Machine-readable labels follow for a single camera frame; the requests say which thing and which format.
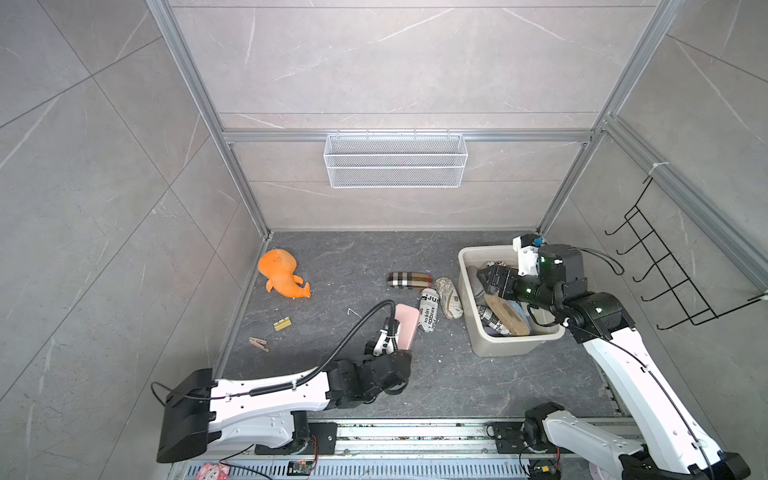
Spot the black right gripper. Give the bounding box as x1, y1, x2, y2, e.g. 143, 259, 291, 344
477, 265, 558, 315

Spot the grey case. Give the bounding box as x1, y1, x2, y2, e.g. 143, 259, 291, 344
467, 266, 485, 303

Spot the tan fabric case front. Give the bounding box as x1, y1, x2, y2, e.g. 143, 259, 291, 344
484, 294, 531, 336

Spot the beige plastic storage bin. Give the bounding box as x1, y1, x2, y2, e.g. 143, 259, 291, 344
457, 245, 566, 357

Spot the newspaper print case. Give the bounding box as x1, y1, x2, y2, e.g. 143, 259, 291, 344
418, 288, 439, 333

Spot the pink case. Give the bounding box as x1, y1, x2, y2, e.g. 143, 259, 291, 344
395, 304, 420, 350

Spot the plaid glasses case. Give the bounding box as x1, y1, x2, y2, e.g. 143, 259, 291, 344
386, 271, 434, 289

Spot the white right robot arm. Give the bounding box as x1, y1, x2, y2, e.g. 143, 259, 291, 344
478, 244, 751, 479

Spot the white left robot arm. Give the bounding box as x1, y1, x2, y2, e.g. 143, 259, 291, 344
156, 300, 420, 464

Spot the map print glasses case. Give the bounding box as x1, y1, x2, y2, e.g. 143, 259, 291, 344
434, 277, 464, 320

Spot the small yellow clip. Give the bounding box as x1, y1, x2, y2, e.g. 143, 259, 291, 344
273, 317, 292, 331

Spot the wooden clothespin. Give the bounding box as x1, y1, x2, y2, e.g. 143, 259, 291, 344
248, 337, 269, 352

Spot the orange plush toy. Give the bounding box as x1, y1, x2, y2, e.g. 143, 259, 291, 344
257, 249, 311, 299

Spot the pink flower toy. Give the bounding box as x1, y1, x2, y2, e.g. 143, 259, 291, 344
195, 463, 230, 480

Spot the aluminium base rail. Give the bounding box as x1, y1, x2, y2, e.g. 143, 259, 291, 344
168, 418, 589, 479

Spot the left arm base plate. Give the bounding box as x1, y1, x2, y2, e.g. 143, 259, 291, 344
254, 422, 339, 456

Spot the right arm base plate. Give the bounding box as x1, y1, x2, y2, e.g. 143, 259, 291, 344
485, 420, 540, 454

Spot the black wire hook rack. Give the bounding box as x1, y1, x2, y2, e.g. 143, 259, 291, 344
604, 176, 767, 331

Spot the white wire mesh basket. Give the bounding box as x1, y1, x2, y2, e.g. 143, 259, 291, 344
323, 133, 468, 189

